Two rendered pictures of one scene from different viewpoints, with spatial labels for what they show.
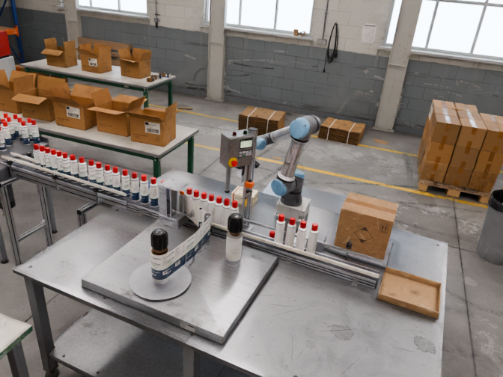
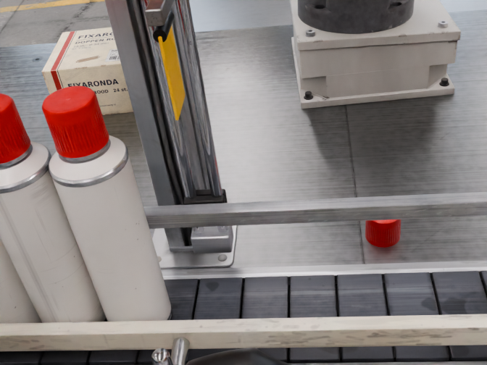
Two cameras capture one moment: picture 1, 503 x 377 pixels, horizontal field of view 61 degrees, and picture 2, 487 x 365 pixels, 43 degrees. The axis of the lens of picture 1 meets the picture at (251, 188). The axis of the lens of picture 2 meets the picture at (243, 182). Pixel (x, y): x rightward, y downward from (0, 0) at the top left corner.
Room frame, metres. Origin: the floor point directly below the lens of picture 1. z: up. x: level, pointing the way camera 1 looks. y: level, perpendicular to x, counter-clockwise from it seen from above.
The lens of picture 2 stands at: (1.86, 0.07, 1.26)
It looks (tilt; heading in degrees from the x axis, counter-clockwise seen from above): 38 degrees down; 347
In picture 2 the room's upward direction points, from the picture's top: 8 degrees counter-clockwise
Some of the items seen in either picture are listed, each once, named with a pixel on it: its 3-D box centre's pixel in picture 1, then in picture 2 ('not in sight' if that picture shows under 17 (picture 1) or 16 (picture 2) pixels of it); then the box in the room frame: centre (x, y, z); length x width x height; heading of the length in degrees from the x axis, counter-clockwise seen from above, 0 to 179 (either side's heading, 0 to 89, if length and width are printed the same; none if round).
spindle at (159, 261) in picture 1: (159, 255); not in sight; (1.69, 0.42, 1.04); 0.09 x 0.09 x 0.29
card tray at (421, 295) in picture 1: (409, 290); not in sight; (1.81, -0.89, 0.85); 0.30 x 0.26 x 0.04; 68
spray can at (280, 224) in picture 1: (279, 230); not in sight; (2.10, -0.18, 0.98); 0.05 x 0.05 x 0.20
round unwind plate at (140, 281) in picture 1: (160, 279); not in sight; (1.69, 0.42, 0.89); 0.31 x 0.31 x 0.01
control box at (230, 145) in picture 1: (236, 149); not in sight; (2.31, 0.10, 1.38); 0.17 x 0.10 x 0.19; 123
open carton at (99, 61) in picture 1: (94, 57); not in sight; (6.39, 2.47, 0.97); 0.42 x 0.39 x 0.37; 160
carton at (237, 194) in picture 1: (245, 196); (114, 69); (2.69, 0.04, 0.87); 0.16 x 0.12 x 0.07; 72
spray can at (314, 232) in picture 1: (312, 239); not in sight; (2.03, -0.37, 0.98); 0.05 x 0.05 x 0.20
